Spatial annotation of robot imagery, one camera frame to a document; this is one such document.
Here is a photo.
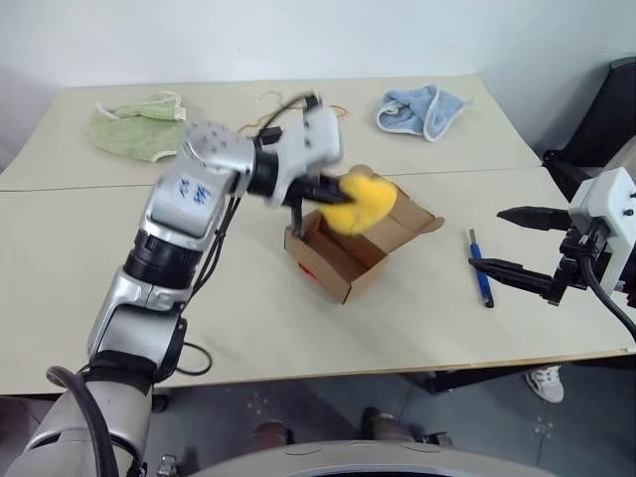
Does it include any brown cardboard box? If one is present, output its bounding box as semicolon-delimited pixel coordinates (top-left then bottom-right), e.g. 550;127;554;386
283;183;446;306

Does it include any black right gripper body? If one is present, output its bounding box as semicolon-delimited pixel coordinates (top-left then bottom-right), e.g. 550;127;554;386
543;224;609;307

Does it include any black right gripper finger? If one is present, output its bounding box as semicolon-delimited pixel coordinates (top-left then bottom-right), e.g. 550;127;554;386
496;205;573;234
468;256;556;296

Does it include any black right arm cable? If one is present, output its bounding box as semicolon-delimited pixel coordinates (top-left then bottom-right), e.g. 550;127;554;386
578;218;636;345

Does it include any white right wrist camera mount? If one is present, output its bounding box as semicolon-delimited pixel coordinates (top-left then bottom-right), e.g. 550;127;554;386
567;167;636;295

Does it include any blue pen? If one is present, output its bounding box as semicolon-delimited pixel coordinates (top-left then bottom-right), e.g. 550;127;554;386
468;229;496;309

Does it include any black table frame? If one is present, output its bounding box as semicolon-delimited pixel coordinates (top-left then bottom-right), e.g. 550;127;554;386
426;350;636;397

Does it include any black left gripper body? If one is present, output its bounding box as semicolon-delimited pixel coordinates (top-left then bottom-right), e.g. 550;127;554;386
292;173;330;208

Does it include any black chair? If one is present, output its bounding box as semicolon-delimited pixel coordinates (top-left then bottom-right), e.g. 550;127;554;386
541;57;636;203

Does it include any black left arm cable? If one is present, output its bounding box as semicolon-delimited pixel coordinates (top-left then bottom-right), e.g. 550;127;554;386
47;91;322;477

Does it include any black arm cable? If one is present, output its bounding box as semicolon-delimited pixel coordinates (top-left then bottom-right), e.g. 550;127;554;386
47;91;322;477
578;218;636;345

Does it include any green towel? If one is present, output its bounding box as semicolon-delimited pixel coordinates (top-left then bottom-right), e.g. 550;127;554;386
87;91;190;165

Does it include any dark brown rounded shape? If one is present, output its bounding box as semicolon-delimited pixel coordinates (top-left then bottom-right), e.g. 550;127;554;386
247;420;295;449
360;406;414;441

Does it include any white sneaker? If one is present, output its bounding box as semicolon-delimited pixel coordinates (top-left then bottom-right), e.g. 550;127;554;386
525;365;565;405

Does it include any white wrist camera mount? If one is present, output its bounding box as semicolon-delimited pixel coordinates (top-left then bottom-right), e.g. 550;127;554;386
567;167;636;295
270;104;345;208

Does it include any blue towel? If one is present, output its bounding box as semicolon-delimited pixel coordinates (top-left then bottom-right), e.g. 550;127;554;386
375;84;473;144

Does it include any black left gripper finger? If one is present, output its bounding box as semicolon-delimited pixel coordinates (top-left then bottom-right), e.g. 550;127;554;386
313;177;356;207
291;197;306;241

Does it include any yellow cloth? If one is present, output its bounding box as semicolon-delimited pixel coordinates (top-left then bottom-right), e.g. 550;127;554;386
320;166;399;237

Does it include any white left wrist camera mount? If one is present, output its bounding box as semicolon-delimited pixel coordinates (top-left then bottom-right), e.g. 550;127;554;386
270;104;345;208

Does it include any grey robot torso rim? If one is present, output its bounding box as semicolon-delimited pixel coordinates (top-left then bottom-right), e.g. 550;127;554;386
191;439;544;477

